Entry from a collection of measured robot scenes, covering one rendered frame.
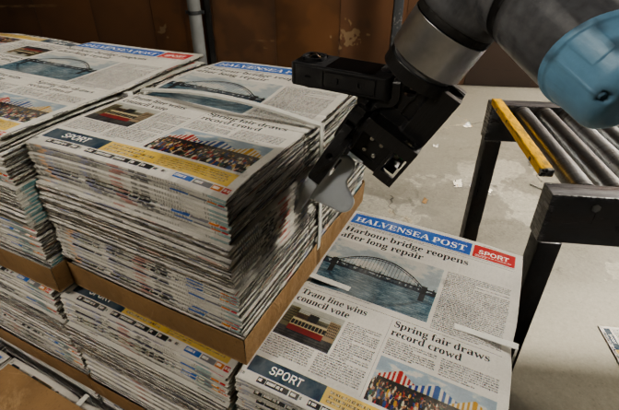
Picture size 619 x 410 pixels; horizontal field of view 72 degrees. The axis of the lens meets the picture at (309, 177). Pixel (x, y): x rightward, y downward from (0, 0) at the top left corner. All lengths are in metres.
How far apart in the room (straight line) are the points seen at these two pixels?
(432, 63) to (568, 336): 1.57
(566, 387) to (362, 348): 1.22
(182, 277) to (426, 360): 0.30
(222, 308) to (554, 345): 1.48
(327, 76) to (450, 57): 0.13
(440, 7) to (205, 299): 0.36
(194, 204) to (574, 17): 0.33
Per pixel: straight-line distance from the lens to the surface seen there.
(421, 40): 0.40
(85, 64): 0.83
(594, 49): 0.32
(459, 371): 0.56
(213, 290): 0.47
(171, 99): 0.63
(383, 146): 0.44
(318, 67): 0.45
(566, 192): 1.01
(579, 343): 1.87
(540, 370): 1.72
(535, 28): 0.34
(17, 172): 0.60
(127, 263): 0.55
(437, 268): 0.67
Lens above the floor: 1.27
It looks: 31 degrees down
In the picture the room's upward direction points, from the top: straight up
